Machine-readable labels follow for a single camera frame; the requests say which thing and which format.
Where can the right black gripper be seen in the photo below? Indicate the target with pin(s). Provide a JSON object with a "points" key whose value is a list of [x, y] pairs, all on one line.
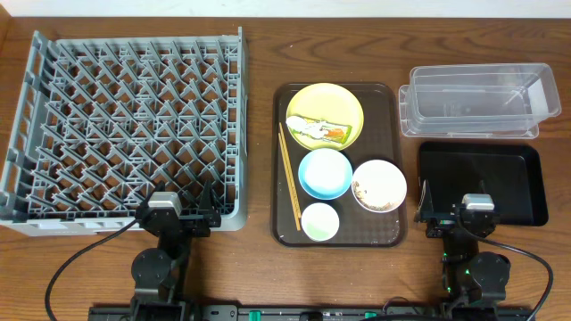
{"points": [[446, 218]]}

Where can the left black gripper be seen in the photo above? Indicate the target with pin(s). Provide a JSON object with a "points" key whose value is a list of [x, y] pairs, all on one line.
{"points": [[186, 218]]}

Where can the white pink bowl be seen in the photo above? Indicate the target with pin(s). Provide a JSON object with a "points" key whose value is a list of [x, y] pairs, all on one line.
{"points": [[379, 186]]}

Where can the small white green cup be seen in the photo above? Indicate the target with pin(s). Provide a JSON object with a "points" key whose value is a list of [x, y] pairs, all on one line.
{"points": [[320, 222]]}

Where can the snack wrapper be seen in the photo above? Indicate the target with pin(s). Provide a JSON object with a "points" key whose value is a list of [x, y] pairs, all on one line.
{"points": [[319, 129]]}

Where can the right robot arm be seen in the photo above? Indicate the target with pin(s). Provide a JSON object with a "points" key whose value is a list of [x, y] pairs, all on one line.
{"points": [[475, 280]]}

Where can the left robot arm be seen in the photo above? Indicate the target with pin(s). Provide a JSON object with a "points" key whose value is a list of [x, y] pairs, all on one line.
{"points": [[159, 273]]}

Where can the black waste tray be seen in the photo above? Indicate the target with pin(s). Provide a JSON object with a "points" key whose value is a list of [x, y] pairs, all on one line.
{"points": [[512, 175]]}

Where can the clear plastic waste bin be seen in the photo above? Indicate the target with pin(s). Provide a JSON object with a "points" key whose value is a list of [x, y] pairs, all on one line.
{"points": [[486, 101]]}

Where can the grey plastic dishwasher rack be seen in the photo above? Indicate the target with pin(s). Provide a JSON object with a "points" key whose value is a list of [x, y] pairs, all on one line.
{"points": [[101, 122]]}

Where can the wooden chopstick right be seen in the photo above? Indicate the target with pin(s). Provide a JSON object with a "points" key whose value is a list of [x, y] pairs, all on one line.
{"points": [[291, 174]]}

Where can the dark brown serving tray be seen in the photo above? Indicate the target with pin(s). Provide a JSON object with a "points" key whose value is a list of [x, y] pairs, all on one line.
{"points": [[359, 228]]}

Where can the light blue bowl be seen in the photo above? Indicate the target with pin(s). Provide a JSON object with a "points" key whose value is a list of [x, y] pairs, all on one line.
{"points": [[325, 174]]}

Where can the yellow round plate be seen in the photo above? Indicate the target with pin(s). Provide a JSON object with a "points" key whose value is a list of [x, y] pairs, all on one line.
{"points": [[332, 103]]}

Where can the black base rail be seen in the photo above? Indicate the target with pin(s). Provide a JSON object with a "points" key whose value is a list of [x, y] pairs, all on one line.
{"points": [[234, 313]]}

